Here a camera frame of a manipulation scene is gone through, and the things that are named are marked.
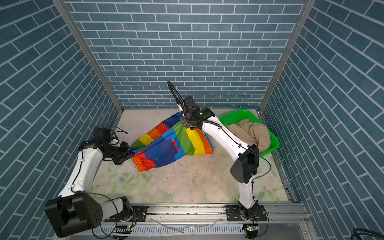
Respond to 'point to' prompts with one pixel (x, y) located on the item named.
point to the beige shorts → (251, 132)
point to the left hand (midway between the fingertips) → (135, 151)
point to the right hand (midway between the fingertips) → (187, 114)
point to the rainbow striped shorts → (168, 141)
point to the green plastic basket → (234, 116)
